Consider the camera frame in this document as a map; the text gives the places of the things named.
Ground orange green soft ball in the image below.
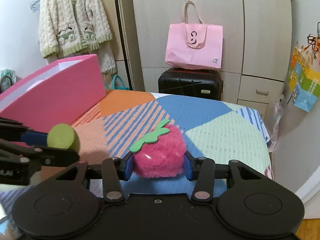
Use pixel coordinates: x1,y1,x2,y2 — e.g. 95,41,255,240
47,124,80,152

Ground pink strawberry plush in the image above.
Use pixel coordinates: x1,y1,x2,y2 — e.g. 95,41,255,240
130,119,187,178

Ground patchwork knitted blanket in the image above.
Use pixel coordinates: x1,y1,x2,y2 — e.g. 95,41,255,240
0,89,275,213

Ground pink storage box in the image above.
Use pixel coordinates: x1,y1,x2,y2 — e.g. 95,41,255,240
1,54,106,132

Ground black suitcase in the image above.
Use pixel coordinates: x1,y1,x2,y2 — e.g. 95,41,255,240
158,68,223,101

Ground white hanging plastic package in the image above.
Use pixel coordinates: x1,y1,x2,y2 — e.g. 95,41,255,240
265,94,285,153

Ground cream knitted cardigan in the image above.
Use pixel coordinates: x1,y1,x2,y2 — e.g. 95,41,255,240
38,0,117,74

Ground pink tote bag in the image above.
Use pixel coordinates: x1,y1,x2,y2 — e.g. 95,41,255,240
165,1,223,70

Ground colourful paper gift bag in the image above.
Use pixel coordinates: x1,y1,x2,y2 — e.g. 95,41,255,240
288,45,319,112

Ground beige wardrobe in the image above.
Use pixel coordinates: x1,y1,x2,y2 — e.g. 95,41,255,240
118,0,292,115

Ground black clothes rack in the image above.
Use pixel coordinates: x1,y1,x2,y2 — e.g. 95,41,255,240
114,0,133,90

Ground teal bag handles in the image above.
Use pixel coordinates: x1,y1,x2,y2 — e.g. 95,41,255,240
104,75,130,90

